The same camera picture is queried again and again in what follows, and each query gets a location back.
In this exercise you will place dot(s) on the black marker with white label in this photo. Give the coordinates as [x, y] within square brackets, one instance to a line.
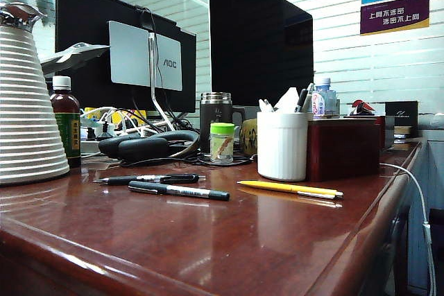
[180, 190]

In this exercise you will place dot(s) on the yellow pen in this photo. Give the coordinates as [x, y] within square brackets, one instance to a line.
[288, 188]

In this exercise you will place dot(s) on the black gel pen with clip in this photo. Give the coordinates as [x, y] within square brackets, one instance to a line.
[121, 180]

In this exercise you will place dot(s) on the white ribbed pen holder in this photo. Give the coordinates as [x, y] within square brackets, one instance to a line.
[282, 147]

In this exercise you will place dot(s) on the black marker pen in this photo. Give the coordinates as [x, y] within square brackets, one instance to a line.
[301, 100]

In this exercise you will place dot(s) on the silver white pen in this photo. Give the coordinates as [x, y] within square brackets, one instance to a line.
[308, 96]

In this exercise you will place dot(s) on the clear jar with green lid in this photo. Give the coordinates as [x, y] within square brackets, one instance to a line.
[222, 143]

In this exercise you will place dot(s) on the black mug with steel rim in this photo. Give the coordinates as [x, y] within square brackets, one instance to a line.
[215, 112]

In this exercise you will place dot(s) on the yellow mug with black writing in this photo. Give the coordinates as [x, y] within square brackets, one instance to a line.
[248, 136]

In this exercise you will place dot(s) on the black headphones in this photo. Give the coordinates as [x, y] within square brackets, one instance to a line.
[142, 147]

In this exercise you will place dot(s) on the yellow box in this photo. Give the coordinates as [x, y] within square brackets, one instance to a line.
[140, 115]

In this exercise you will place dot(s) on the silver monitor stand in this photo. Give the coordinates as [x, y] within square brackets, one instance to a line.
[152, 67]

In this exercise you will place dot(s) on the large black monitor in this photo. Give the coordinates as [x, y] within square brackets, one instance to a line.
[256, 32]

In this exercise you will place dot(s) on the clear water bottle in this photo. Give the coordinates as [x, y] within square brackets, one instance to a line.
[324, 102]

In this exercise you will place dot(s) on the white power strip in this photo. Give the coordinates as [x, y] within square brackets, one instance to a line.
[100, 133]

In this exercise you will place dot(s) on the dark red wooden box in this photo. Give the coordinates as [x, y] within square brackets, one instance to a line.
[343, 150]

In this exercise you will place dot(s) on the red bird ornament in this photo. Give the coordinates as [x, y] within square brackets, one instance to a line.
[360, 107]

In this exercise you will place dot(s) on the brown drink bottle green label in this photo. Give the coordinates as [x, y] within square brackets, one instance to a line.
[66, 109]

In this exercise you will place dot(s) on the small red box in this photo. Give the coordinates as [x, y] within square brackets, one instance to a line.
[380, 133]

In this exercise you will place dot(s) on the small grey box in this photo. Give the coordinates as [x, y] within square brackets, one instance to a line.
[389, 133]

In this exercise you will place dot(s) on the grey jet aircraft model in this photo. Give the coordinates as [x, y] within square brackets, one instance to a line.
[69, 58]

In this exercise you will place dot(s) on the black AOC monitor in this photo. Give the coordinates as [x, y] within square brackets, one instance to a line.
[86, 15]

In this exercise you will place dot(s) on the black box with logo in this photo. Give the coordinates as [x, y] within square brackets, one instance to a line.
[401, 114]

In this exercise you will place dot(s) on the stack of books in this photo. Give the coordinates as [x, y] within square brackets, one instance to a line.
[404, 132]

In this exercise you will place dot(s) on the white ribbed thermos jug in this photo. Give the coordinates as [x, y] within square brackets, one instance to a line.
[31, 102]

